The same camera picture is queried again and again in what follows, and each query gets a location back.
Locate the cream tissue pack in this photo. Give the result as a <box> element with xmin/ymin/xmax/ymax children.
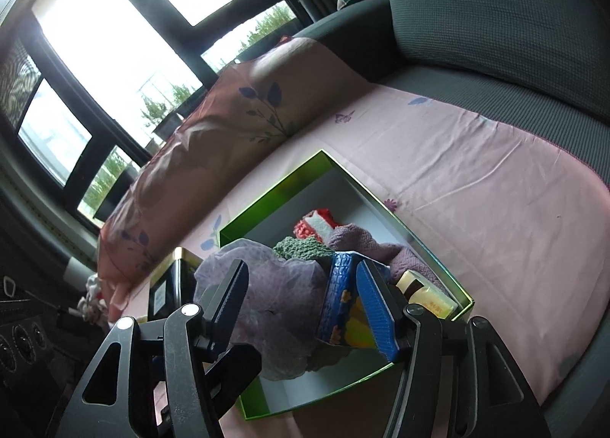
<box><xmin>396</xmin><ymin>270</ymin><xmax>458</xmax><ymax>319</ymax></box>

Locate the blue Tempo tissue pack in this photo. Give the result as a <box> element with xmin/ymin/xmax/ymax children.
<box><xmin>316</xmin><ymin>251</ymin><xmax>376</xmax><ymax>349</ymax></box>

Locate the black gold tin box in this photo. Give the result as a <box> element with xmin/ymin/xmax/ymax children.
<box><xmin>147</xmin><ymin>247</ymin><xmax>203</xmax><ymax>321</ymax></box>

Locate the white red small plush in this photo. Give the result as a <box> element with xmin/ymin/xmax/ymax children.
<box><xmin>77</xmin><ymin>274</ymin><xmax>109</xmax><ymax>327</ymax></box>

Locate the green knitted cloth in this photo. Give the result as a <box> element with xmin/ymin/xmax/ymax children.
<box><xmin>272</xmin><ymin>237</ymin><xmax>334</xmax><ymax>270</ymax></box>

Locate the black device with round knobs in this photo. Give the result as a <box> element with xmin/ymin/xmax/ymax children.
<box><xmin>1</xmin><ymin>276</ymin><xmax>54</xmax><ymax>384</ymax></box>

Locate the pink bed sheet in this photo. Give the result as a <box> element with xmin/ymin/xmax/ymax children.
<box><xmin>108</xmin><ymin>79</ymin><xmax>607</xmax><ymax>438</ymax></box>

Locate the purple fleece cloth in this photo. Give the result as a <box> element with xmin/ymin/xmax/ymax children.
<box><xmin>326</xmin><ymin>224</ymin><xmax>445</xmax><ymax>289</ymax></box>

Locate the green cardboard box white inside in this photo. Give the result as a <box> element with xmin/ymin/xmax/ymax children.
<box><xmin>218</xmin><ymin>151</ymin><xmax>475</xmax><ymax>420</ymax></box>

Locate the pink floral pillow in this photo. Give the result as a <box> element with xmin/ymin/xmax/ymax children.
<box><xmin>97</xmin><ymin>38</ymin><xmax>369</xmax><ymax>321</ymax></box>

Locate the black framed window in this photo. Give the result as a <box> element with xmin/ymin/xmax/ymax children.
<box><xmin>1</xmin><ymin>0</ymin><xmax>310</xmax><ymax>228</ymax></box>

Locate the dark grey sofa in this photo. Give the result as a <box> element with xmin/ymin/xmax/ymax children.
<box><xmin>303</xmin><ymin>0</ymin><xmax>609</xmax><ymax>437</ymax></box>

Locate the dark grey sofa back cushion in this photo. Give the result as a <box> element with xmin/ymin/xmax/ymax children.
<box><xmin>390</xmin><ymin>0</ymin><xmax>609</xmax><ymax>122</ymax></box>

